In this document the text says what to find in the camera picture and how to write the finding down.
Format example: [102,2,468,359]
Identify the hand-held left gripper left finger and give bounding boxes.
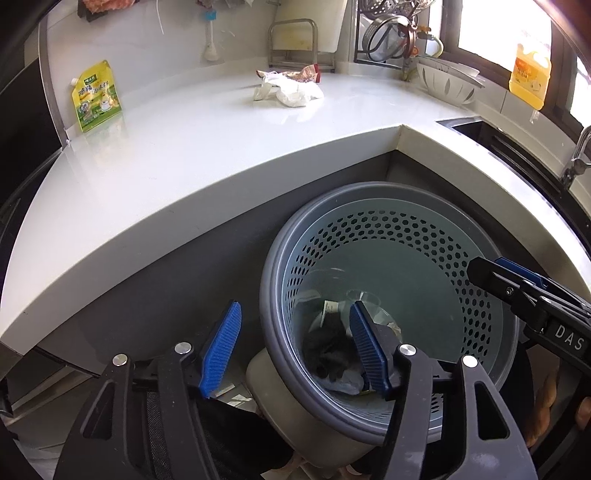
[53,300,243,480]

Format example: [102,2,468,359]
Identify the person's right hand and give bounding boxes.
[526,369,559,449]

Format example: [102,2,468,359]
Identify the white colander bowl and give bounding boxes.
[416,60,485,108]

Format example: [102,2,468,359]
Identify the yellow green seasoning pouch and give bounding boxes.
[70,60,123,134]

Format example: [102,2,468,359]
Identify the white cutting board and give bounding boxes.
[277,0,352,54]

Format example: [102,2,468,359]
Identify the black dish rack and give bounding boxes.
[353,0,444,70]

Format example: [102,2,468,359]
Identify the grey perforated trash bin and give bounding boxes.
[259,181,520,446]

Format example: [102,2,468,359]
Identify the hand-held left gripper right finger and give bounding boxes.
[348,300,539,480]

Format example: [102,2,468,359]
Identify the metal faucet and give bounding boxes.
[558,127,591,188]

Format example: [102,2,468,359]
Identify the metal cutting board rack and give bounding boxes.
[268,18,337,75]

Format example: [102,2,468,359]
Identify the window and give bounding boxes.
[443,0,591,125]

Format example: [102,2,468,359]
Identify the perforated metal steamer tray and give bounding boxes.
[360,0,416,19]

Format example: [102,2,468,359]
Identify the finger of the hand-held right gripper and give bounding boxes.
[493,257,591,319]
[466,257,548,330]

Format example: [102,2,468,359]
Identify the yellow gas hose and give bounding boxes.
[418,28,445,58]

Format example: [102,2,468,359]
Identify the white tissue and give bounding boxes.
[253,76,325,109]

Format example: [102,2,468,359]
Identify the printed snack wrapper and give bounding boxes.
[256,65,321,85]

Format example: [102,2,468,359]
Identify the green white medicine box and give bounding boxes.
[321,299,347,329]

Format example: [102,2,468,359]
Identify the white bottle brush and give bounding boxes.
[201,9,220,62]

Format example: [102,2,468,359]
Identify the yellow oil bottle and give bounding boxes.
[508,30,552,112]

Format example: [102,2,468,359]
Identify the clear plastic bag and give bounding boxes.
[330,369,368,395]

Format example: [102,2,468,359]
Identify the glass pot lid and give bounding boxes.
[365,14,419,63]

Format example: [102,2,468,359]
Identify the black kitchen sink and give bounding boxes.
[436,117,591,222]

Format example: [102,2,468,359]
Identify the pink dish cloth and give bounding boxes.
[78,0,139,14]

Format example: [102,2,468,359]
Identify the black cloth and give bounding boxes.
[302,318,365,377]

